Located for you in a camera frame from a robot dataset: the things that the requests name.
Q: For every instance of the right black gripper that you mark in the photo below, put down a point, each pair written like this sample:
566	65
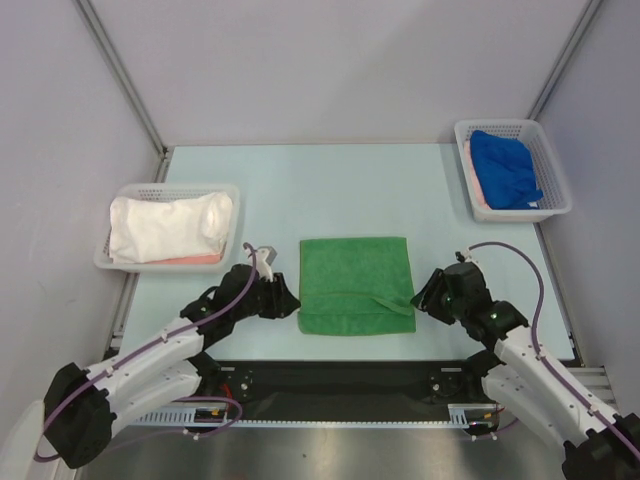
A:
436	296

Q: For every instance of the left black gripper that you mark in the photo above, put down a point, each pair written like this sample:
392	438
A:
282	302

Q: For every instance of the pink terry towel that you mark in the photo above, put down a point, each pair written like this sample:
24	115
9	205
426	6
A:
209	259

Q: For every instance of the green towel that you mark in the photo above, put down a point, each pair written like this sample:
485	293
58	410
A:
355	287

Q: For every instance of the white towel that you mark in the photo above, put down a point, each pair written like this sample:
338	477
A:
144	231

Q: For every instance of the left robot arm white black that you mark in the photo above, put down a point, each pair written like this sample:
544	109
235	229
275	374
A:
85	408

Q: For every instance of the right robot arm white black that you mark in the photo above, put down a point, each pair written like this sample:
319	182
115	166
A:
594	441

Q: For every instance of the white basket with towels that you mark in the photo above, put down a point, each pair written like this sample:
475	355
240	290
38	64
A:
549	173

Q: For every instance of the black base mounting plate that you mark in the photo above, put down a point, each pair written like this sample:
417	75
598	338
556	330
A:
343	390

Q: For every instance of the light pink towel in basket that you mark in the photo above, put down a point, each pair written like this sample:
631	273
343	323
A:
478	192

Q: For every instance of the blue towel in basket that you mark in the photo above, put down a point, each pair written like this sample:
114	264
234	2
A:
505	172

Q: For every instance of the empty white plastic basket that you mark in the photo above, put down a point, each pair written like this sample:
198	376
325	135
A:
168	192

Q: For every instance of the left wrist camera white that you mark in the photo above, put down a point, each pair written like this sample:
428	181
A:
261	259

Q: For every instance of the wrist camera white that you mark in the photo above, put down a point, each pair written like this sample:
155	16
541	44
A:
465	256
261	259

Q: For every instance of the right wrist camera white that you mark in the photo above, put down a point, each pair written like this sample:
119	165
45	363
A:
465	256

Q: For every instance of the white slotted cable duct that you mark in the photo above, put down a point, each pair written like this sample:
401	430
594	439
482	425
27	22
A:
455	416

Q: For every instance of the right aluminium corner post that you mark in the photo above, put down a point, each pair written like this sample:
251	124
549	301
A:
579	32

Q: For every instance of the aluminium corner post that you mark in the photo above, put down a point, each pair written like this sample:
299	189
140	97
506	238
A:
579	32
116	66

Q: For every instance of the left aluminium corner post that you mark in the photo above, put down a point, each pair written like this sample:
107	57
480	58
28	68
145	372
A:
116	66

